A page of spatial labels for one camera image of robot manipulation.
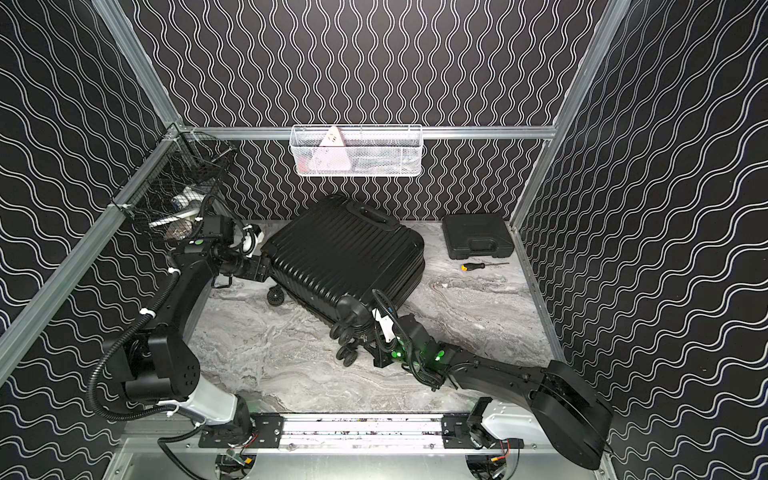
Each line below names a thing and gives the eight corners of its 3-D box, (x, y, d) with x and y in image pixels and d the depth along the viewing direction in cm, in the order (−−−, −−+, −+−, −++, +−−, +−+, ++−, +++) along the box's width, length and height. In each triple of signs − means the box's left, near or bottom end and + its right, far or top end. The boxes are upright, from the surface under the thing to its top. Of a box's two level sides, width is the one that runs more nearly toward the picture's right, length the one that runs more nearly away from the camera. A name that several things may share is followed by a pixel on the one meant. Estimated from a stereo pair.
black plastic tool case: (448, 261, 111) (451, 248, 106) (442, 227, 123) (445, 214, 117) (509, 261, 111) (515, 248, 106) (497, 227, 123) (503, 214, 117)
